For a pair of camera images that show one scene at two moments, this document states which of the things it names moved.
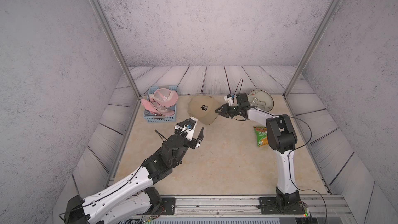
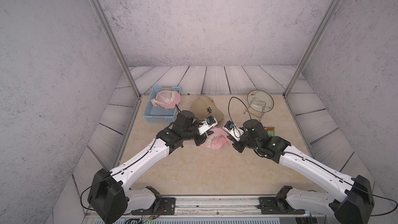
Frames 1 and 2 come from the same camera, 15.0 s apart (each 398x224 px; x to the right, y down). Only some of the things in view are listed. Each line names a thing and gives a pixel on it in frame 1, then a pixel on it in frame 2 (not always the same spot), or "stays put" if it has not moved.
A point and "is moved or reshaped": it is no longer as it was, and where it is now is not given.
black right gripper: (225, 111) to (237, 148)
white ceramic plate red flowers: (261, 99) stays put
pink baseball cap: (156, 109) to (167, 99)
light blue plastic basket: (150, 117) stays put
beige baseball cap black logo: (203, 108) is moved or reshaped
